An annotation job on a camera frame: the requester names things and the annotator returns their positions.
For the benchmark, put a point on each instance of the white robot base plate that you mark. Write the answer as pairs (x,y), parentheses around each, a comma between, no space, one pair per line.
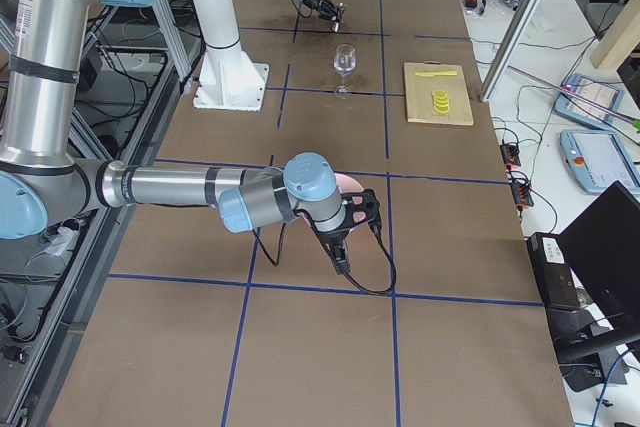
(235,89)

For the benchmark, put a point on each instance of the green handled reacher grabber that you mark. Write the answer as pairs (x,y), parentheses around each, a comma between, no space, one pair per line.
(567,92)

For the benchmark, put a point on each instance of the lemon slice front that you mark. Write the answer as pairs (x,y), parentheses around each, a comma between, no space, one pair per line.
(442,111)

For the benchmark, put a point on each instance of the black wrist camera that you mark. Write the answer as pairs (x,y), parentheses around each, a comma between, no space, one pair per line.
(362,208)

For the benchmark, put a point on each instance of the yellow plastic knife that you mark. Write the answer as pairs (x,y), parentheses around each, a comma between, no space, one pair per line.
(440,73)

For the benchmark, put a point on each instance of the blue teach pendant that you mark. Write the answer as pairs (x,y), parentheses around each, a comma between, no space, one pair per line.
(597,159)
(604,94)

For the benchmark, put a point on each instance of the wooden plank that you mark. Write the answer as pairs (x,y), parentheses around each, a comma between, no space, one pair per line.
(621,38)

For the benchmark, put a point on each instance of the blue teach pendant near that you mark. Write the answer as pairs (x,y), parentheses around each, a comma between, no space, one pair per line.
(597,159)

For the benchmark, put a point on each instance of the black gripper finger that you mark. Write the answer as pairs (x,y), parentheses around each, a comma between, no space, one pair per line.
(325,14)
(329,5)

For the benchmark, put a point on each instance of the lemon slice back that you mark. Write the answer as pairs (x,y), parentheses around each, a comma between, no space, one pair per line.
(440,93)

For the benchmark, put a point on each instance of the clear wine glass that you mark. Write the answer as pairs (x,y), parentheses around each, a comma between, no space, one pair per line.
(344,64)

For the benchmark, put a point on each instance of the black box device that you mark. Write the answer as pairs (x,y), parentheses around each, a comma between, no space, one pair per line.
(553,276)

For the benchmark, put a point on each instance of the bamboo cutting board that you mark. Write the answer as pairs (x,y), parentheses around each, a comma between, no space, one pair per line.
(419,99)

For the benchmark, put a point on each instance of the pink bowl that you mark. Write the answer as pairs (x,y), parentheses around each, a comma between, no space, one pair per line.
(349,189)

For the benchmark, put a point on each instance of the blue teach pendant far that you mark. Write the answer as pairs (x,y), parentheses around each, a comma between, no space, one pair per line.
(604,94)

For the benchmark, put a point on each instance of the steel double jigger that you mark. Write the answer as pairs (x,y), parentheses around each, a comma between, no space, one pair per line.
(336,19)

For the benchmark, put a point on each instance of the aluminium frame post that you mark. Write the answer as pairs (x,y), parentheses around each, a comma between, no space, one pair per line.
(513,34)

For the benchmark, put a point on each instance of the black monitor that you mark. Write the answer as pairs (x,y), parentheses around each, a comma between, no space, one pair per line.
(601,246)

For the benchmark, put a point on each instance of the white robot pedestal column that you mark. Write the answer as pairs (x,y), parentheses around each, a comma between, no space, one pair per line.
(219,28)

